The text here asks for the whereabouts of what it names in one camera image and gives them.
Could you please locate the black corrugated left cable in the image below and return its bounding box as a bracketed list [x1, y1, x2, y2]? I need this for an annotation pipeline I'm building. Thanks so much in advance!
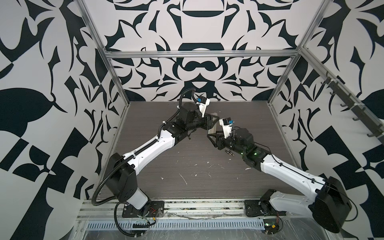
[91, 157, 130, 207]

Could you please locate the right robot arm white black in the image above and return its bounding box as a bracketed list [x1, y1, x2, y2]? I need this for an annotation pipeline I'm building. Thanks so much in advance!
[207, 128, 352, 233]

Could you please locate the white remote control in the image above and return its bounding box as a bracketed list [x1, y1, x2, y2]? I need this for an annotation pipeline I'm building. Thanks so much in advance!
[208, 113, 219, 134]

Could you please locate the horizontal aluminium frame bar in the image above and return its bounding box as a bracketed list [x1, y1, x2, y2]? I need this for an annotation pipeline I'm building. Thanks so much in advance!
[104, 50, 298, 59]

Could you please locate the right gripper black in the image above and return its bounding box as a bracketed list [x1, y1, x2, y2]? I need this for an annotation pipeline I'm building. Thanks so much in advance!
[208, 130, 248, 158]

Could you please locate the white slotted cable duct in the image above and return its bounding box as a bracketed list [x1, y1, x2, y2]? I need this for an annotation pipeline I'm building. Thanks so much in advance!
[87, 219, 265, 231]

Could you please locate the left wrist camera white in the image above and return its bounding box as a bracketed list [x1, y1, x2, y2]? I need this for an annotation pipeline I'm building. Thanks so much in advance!
[197, 97, 210, 117]

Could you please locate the small circuit board right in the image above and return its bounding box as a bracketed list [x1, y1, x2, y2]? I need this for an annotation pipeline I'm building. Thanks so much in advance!
[263, 218, 283, 235]

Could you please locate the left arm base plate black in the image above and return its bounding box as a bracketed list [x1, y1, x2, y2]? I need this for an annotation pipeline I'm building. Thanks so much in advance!
[122, 201, 165, 218]

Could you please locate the grey wall hook rack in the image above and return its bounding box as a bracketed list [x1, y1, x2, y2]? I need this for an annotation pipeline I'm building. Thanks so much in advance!
[320, 72, 384, 145]

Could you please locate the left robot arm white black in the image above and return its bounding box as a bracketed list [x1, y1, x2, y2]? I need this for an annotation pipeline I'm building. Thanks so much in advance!
[99, 103, 219, 212]

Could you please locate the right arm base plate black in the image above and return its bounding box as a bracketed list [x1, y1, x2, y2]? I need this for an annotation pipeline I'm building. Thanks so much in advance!
[244, 200, 286, 218]

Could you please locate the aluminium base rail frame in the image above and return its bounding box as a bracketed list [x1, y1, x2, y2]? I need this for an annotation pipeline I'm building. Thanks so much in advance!
[74, 196, 331, 223]

